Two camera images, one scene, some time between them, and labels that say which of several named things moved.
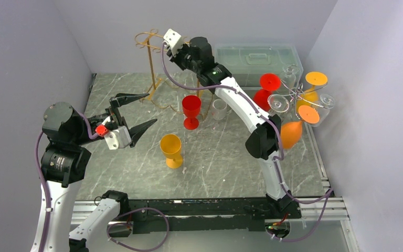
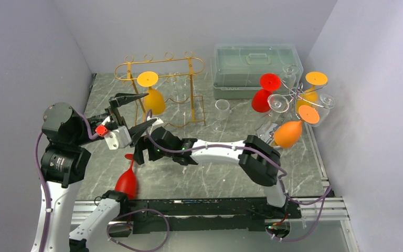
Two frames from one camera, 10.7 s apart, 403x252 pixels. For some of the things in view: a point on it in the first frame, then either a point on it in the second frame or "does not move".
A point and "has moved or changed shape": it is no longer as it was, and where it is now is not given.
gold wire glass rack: (184, 101) has moved or changed shape
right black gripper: (176, 59) to (141, 144)
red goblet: (269, 82) does not move
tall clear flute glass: (278, 103) does not move
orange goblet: (290, 131) does not move
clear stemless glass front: (289, 77) does not move
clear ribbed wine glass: (326, 102) does not move
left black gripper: (119, 100) does not move
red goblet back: (191, 106) to (126, 181)
